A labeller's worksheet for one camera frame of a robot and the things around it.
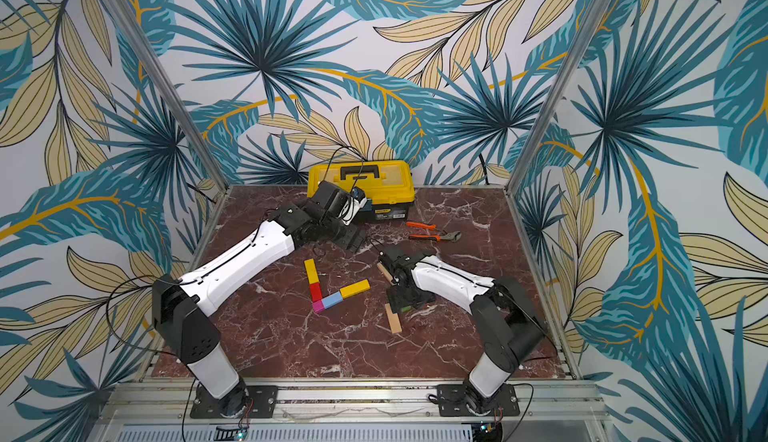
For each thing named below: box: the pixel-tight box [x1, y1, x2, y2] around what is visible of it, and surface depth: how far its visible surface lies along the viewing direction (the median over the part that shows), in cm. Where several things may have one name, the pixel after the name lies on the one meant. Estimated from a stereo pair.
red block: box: [309, 282, 323, 303], surface depth 92 cm
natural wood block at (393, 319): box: [384, 303, 402, 334], surface depth 87 cm
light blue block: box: [322, 291, 343, 310], surface depth 92 cm
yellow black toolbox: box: [307, 160, 416, 221], surface depth 102 cm
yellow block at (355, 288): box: [339, 279, 371, 299], surface depth 94 cm
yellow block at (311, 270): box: [304, 258, 319, 284], surface depth 97 cm
